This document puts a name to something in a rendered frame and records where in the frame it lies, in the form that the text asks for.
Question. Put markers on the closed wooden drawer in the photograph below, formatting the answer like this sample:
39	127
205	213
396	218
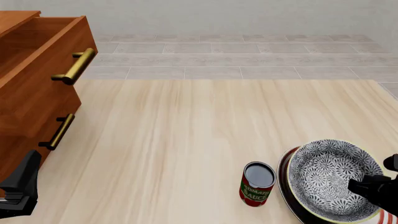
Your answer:
37	121

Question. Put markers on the wooden cabinet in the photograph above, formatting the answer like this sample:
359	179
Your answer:
18	140

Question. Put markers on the black and white patterned bowl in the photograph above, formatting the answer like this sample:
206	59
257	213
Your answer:
320	177

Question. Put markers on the tomato sauce tin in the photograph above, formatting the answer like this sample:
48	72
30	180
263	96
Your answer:
257	184

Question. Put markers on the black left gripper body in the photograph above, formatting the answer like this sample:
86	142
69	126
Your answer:
21	205

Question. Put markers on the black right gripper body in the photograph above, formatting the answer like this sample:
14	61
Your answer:
388	198

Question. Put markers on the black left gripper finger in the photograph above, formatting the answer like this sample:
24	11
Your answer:
26	170

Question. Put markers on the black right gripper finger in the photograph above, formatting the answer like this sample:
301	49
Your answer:
363	186

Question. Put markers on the open wooden drawer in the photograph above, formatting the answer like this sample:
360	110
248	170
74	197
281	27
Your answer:
46	70

